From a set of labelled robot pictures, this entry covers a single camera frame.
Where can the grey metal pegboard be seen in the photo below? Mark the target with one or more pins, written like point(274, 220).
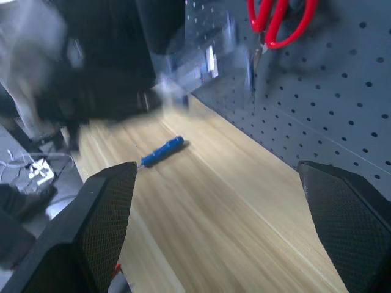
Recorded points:
point(305, 91)

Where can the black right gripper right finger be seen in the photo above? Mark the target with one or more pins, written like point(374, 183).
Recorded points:
point(345, 219)

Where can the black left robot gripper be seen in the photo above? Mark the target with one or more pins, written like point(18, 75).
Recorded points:
point(100, 58)

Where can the clear plastic container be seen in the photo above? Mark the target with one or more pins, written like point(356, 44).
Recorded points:
point(201, 58)

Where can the white power strip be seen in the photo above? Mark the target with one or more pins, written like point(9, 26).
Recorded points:
point(39, 172)

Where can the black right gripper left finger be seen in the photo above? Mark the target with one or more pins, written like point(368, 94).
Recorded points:
point(91, 226)

